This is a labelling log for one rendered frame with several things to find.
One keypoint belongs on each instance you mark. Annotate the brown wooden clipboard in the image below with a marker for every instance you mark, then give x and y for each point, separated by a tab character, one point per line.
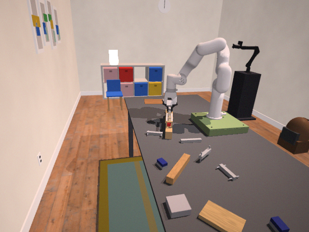
153	101

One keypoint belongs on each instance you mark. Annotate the orange rectangular bar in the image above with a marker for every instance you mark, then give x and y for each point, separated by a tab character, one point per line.
177	169

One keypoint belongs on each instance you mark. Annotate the flat wooden board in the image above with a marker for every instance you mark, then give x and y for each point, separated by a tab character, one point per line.
221	219

